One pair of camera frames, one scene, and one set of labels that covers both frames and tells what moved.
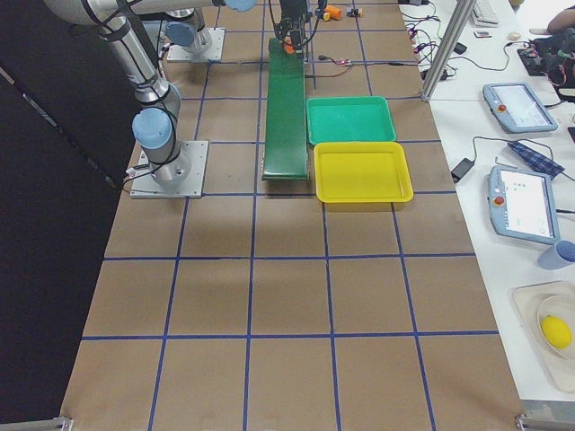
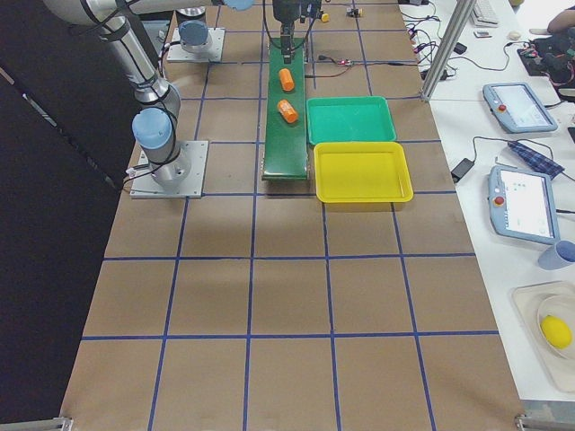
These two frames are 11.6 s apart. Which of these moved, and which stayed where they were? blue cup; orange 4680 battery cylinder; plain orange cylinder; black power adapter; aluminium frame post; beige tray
Moved: orange 4680 battery cylinder; plain orange cylinder
Stayed: aluminium frame post; beige tray; blue cup; black power adapter
